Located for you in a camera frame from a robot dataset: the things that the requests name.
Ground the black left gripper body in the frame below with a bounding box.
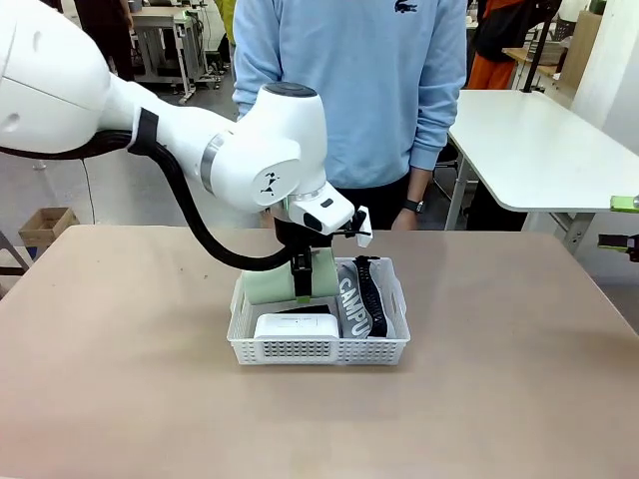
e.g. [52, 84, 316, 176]
[272, 209, 334, 258]

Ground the pale green cylinder roll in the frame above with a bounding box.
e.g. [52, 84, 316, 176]
[243, 246, 338, 305]

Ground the white device with dark screen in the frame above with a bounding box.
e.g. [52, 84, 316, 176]
[254, 312, 341, 341]

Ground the grey pencil case black zipper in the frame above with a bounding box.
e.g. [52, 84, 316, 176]
[334, 254, 395, 340]

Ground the person's left forearm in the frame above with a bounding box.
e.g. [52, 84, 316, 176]
[406, 107, 463, 204]

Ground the white perforated plastic basket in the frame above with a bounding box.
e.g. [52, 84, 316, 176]
[227, 256, 412, 367]

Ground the person's left hand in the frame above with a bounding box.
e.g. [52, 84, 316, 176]
[392, 209, 419, 232]

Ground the white background table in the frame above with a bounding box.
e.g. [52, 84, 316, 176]
[447, 88, 639, 245]

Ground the person in light blue sweater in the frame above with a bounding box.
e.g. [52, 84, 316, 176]
[232, 0, 470, 232]

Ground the wooden background table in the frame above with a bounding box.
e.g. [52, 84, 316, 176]
[501, 44, 565, 81]

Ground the black clamp pole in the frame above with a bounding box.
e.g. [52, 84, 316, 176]
[519, 0, 558, 95]

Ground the person in orange clothes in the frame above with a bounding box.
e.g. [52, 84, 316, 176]
[471, 0, 538, 91]

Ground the grey metal workbench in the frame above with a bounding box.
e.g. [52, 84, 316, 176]
[130, 0, 221, 99]

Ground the cardboard box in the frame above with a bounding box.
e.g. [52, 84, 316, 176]
[18, 206, 81, 249]

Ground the person in dark clothes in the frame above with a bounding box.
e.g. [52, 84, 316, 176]
[79, 0, 137, 84]

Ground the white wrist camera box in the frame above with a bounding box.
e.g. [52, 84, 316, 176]
[343, 206, 373, 249]

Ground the black corrugated cable hose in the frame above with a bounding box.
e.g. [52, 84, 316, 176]
[0, 127, 301, 273]

